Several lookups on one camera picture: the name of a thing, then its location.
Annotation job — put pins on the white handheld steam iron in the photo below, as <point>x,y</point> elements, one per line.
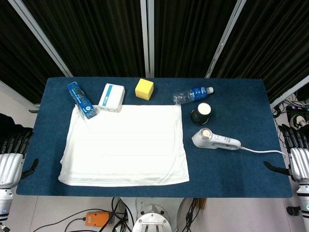
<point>212,140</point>

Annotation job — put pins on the blue printed carton box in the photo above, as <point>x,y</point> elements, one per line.
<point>82,100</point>

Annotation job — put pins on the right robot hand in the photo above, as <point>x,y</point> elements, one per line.
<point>300,164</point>

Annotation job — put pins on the white box with blue stripe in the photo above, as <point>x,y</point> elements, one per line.
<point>111,97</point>

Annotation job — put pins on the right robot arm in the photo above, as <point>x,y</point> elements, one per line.
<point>303,200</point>

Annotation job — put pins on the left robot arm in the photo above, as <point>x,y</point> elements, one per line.
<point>4,205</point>

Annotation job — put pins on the black paper cup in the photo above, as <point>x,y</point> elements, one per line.
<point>199,116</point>

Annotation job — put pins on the dark blue table mat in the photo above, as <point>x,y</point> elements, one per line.
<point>229,178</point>

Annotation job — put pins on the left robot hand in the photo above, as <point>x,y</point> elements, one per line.
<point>9,169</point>

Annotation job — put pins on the clear plastic bottle blue label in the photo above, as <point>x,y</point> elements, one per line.
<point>193,95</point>

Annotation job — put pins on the black pleated curtain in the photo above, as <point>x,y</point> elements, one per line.
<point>96,36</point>

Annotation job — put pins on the white cloth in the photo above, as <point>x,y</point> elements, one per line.
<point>125,145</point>

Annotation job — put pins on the yellow foam cube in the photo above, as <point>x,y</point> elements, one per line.
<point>144,89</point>

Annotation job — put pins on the black caster wheel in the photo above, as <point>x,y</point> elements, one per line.
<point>293,210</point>

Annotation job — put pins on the orange floor device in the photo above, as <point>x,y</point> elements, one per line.
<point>97,219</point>

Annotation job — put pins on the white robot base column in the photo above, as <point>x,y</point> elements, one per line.
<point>152,217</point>

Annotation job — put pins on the grey aluminium frame post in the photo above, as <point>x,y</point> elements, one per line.
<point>17,93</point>
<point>228,38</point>
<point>147,36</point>
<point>289,91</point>
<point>41,38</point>

